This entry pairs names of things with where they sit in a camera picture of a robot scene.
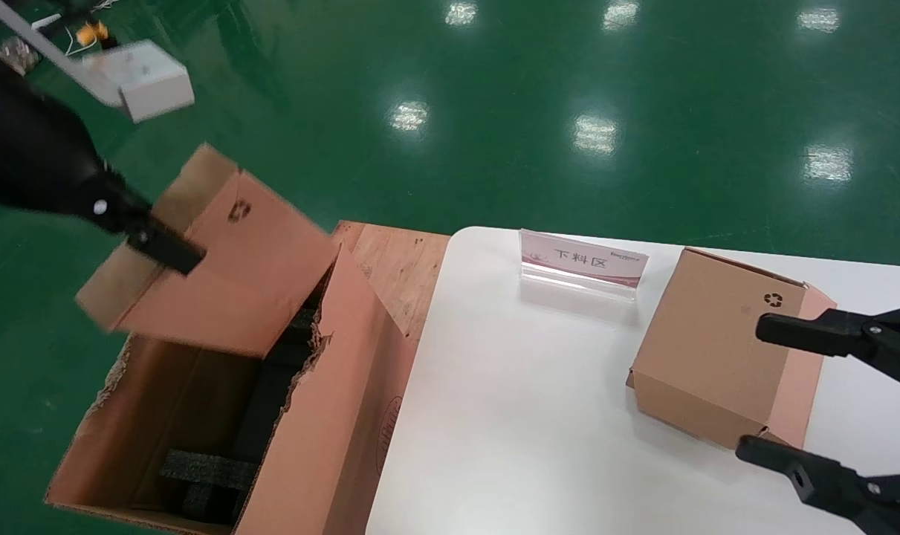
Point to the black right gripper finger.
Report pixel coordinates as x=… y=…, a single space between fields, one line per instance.
x=836 y=334
x=829 y=487

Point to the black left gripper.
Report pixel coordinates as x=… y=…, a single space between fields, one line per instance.
x=26 y=148

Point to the small brown cardboard box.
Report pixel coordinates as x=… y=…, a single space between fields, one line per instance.
x=256 y=275
x=710 y=349

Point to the big open cardboard box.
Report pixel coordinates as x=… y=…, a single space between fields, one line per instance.
x=331 y=416

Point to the black foam insert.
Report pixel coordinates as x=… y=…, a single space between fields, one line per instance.
x=208 y=472

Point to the clear acrylic sign stand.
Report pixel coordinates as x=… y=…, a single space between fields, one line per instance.
x=583 y=260

